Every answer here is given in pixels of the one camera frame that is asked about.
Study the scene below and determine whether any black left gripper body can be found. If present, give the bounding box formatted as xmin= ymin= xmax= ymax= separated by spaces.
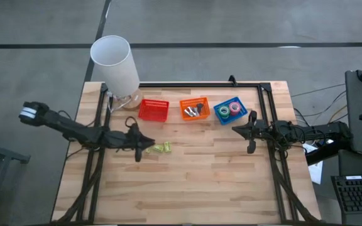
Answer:
xmin=118 ymin=122 xmax=143 ymax=163

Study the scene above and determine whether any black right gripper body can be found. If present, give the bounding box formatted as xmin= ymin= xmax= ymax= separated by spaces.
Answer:
xmin=247 ymin=110 xmax=275 ymax=154

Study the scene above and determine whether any pink tape roll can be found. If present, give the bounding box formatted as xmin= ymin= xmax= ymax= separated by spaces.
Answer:
xmin=228 ymin=101 xmax=242 ymax=116

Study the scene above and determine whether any green tape roll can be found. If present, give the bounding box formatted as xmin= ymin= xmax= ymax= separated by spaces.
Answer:
xmin=217 ymin=105 xmax=231 ymax=119

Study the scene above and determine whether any blue plastic basket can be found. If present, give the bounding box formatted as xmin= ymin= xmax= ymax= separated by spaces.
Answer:
xmin=213 ymin=96 xmax=248 ymax=126

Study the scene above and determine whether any red plastic basket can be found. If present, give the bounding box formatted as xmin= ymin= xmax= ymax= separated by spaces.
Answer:
xmin=138 ymin=99 xmax=170 ymax=122

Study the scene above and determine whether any round wooden lamp base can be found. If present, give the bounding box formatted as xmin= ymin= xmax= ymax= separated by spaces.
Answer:
xmin=118 ymin=89 xmax=144 ymax=110

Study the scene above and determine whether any orange plastic basket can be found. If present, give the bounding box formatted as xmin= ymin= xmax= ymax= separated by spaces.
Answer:
xmin=179 ymin=97 xmax=211 ymax=121

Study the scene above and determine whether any white paper sheet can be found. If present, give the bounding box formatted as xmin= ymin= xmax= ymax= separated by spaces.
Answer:
xmin=303 ymin=143 xmax=323 ymax=185

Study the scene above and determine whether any black desk edge bar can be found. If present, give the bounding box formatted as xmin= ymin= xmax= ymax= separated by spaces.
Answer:
xmin=305 ymin=137 xmax=351 ymax=166

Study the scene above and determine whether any white cylindrical lamp shade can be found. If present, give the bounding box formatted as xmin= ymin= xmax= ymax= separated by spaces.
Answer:
xmin=90 ymin=35 xmax=141 ymax=98

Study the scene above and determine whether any black computer keyboard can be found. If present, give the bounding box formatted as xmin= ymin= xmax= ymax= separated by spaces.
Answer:
xmin=331 ymin=175 xmax=362 ymax=214

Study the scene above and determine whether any grey metal stand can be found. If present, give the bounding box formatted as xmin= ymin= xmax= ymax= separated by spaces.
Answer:
xmin=0 ymin=125 xmax=31 ymax=226

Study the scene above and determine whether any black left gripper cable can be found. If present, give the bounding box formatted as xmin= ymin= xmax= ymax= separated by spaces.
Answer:
xmin=124 ymin=116 xmax=138 ymax=128

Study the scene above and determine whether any white lamp cord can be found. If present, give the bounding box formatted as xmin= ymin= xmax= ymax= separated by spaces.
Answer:
xmin=107 ymin=90 xmax=131 ymax=113

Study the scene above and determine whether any black aluminium table frame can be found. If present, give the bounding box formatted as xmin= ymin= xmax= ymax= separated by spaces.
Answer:
xmin=53 ymin=82 xmax=322 ymax=225

